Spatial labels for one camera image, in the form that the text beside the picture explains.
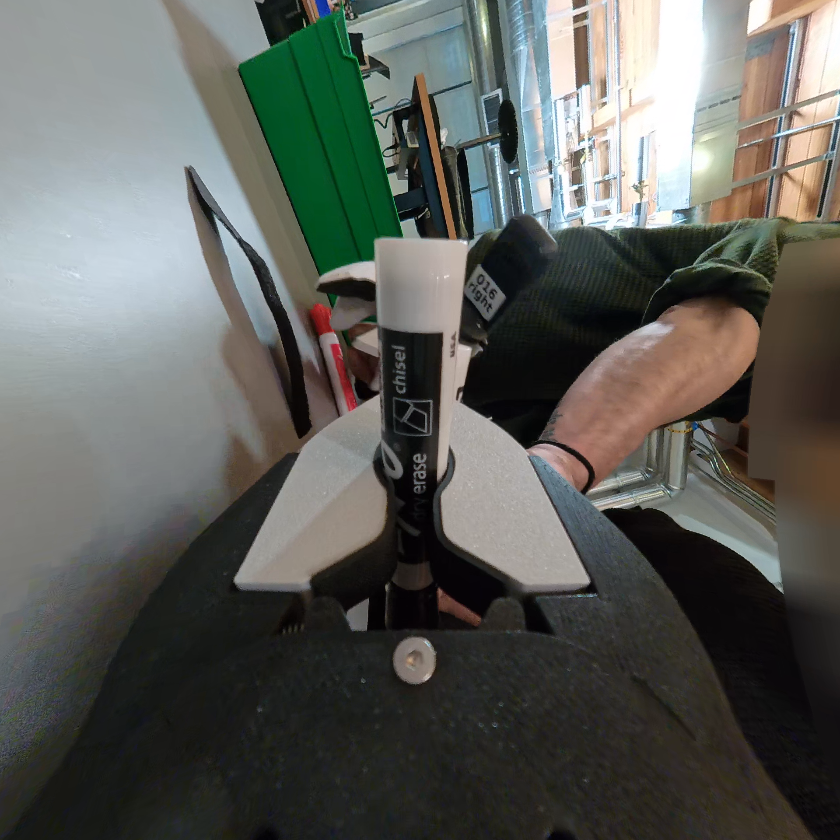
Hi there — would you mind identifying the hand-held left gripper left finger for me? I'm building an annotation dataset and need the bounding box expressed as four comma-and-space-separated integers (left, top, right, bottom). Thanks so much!
234, 400, 386, 591

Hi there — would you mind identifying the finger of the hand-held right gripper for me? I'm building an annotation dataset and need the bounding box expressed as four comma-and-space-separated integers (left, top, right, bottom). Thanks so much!
330, 293, 382, 331
315, 260, 380, 298

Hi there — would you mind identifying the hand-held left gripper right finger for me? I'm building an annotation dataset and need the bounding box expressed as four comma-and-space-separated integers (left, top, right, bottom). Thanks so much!
437, 399, 593, 589

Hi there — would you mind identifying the red dry erase marker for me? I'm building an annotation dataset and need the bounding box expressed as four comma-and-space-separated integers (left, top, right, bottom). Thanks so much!
310, 303, 358, 416

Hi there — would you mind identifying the black velcro strap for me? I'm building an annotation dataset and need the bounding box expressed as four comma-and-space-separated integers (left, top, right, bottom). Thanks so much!
185, 165, 312, 439

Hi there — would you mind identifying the person's right forearm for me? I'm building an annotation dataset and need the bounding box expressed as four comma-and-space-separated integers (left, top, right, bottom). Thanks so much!
528, 302, 778, 496

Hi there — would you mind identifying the person's right hand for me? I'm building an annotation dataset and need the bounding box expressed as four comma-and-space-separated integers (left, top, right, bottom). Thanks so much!
346, 343, 383, 396

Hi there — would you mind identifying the black wrist band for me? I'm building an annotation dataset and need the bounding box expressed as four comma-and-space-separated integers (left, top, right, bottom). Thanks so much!
539, 441, 597, 494

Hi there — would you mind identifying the wooden edged desk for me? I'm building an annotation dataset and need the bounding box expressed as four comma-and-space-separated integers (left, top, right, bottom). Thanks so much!
392, 73, 475, 240

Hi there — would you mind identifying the green plastic bin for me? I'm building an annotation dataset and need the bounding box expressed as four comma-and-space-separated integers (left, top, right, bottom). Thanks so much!
238, 12, 405, 277

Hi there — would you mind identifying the person's black knit clothing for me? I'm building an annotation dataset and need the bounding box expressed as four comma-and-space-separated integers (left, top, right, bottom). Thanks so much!
594, 505, 840, 840

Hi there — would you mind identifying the silver ventilation duct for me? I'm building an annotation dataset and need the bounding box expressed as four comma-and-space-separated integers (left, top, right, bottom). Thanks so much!
459, 0, 559, 221

